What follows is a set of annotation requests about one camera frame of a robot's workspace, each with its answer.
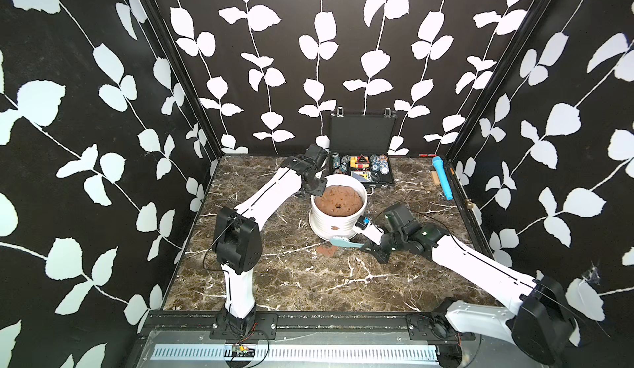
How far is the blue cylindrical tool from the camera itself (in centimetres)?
108

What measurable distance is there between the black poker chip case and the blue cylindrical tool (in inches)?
8.2

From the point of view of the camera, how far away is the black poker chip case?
1080 mm
